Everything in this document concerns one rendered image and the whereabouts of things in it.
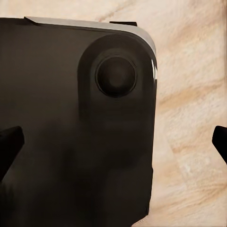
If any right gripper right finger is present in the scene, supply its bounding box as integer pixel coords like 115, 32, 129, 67
212, 125, 227, 164

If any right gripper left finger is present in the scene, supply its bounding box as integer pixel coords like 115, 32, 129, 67
0, 126, 25, 182

